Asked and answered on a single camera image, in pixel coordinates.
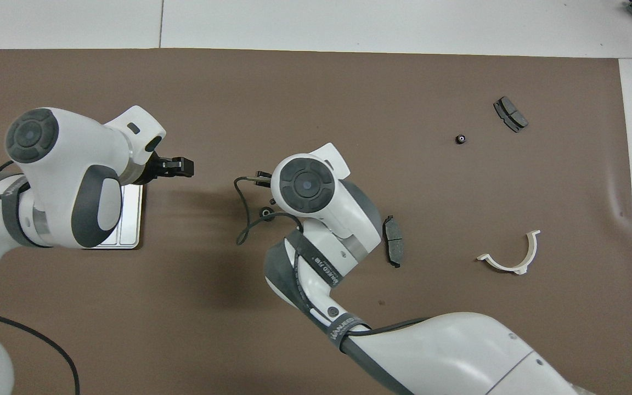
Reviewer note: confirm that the small black bearing gear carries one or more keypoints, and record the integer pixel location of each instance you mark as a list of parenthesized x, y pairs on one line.
[(460, 139)]

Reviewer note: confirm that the stacked dark grey brake pads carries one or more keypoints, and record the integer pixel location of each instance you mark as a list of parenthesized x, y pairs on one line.
[(511, 113)]

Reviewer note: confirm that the white curved plastic bracket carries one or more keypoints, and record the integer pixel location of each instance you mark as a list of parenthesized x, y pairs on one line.
[(500, 265)]

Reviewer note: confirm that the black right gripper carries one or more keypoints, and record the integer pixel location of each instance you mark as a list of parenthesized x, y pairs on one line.
[(264, 179)]

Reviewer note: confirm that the brown table mat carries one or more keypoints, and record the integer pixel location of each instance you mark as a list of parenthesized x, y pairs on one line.
[(294, 99)]

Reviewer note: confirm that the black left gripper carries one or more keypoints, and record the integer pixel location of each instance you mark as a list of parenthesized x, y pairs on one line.
[(156, 167)]

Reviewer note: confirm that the single dark grey brake pad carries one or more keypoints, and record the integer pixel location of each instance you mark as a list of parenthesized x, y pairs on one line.
[(394, 241)]

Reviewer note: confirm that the silver metal tray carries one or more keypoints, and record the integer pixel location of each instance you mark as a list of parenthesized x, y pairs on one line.
[(129, 219)]

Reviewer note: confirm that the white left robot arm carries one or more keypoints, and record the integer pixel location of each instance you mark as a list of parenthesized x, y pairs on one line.
[(69, 159)]

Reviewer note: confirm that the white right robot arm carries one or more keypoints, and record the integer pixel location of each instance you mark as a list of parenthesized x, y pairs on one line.
[(458, 351)]

